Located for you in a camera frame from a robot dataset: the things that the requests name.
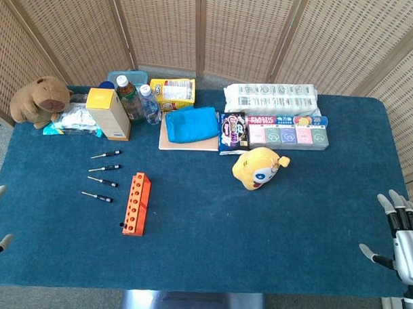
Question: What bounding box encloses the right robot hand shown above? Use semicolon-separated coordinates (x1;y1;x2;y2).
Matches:
357;188;413;288

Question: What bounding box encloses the dark robot base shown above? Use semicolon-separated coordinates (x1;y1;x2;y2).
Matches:
119;289;267;309

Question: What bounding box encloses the orange screwdriver holder block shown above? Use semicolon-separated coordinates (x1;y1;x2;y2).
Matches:
121;171;152;237

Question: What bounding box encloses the brown capybara plush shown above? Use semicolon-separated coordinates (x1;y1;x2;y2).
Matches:
9;75;74;131

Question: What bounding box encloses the wet wipes pack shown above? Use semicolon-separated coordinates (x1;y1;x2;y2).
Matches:
42;101;104;139

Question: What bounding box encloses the yellow carton box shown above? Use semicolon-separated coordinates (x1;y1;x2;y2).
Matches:
83;87;133;142

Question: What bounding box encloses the green tea bottle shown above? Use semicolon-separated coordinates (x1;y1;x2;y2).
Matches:
113;74;146;125

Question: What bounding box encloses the yellow plush toy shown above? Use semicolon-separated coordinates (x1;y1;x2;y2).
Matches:
231;145;292;193

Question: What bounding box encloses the clear water bottle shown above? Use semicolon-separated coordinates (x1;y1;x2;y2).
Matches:
137;84;163;126

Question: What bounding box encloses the blue lidded plastic container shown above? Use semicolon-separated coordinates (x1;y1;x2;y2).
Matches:
106;68;148;92

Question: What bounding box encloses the blue felt table cover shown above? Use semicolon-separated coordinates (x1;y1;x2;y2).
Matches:
0;82;413;300

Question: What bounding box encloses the beige flat board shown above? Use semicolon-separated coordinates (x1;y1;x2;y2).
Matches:
158;111;222;153

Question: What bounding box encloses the white paper towel pack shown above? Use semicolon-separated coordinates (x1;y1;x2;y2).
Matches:
222;81;322;119

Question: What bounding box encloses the yellow snack bag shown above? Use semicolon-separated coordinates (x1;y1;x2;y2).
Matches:
149;77;197;113

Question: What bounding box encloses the blue cloth bag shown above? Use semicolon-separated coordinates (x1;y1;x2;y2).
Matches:
163;104;220;146

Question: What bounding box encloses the dark snack packet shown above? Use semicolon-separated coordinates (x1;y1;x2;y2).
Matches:
217;111;252;157

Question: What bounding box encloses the woven folding screen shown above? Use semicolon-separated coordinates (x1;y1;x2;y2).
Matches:
0;0;413;185

